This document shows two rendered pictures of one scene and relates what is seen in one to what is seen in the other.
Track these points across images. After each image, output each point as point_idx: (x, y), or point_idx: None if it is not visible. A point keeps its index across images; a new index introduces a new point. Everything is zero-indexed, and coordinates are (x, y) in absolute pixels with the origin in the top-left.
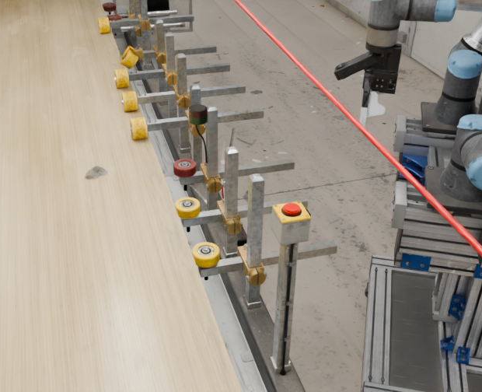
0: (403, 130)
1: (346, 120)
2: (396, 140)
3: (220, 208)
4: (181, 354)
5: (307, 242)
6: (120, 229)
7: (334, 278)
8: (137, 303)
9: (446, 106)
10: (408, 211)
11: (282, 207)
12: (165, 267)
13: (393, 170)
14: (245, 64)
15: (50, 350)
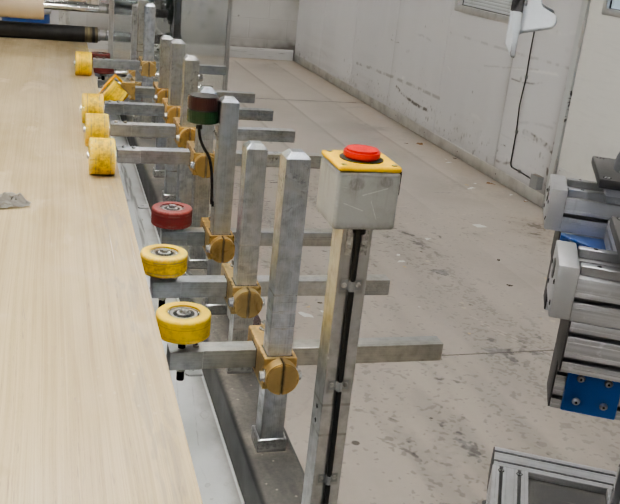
0: (562, 189)
1: (450, 276)
2: (549, 207)
3: (226, 272)
4: (88, 465)
5: (380, 434)
6: (24, 271)
7: (424, 492)
8: (18, 375)
9: None
10: (583, 283)
11: (342, 153)
12: (96, 330)
13: (525, 347)
14: None
15: None
